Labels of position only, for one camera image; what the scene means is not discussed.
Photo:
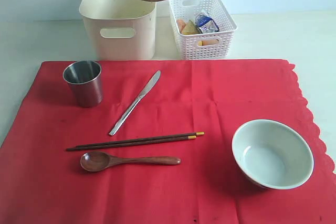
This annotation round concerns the white perforated plastic basket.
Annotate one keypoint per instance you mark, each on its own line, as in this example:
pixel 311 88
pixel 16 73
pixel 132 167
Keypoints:
pixel 187 44

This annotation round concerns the pale green ceramic bowl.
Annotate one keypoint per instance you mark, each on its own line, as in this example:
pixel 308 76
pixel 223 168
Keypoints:
pixel 272 155

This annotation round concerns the stainless steel table knife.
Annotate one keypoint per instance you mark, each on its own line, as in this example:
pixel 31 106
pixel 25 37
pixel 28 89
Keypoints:
pixel 148 87

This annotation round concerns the orange fried chicken piece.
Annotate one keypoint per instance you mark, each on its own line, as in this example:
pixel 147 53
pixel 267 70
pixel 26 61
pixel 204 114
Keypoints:
pixel 181 24

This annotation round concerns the yellow cheese wedge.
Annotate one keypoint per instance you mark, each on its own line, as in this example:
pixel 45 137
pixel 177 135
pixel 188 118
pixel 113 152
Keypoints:
pixel 189 29

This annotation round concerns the dark wooden spoon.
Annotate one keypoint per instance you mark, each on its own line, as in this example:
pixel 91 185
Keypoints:
pixel 98 161

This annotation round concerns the cream plastic storage bin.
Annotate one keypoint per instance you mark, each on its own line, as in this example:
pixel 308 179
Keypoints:
pixel 120 29

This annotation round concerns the stainless steel cup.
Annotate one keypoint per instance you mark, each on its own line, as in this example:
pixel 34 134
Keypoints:
pixel 84 80

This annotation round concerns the blue white milk carton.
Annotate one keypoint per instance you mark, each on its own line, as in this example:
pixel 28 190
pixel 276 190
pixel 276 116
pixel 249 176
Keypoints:
pixel 205 24

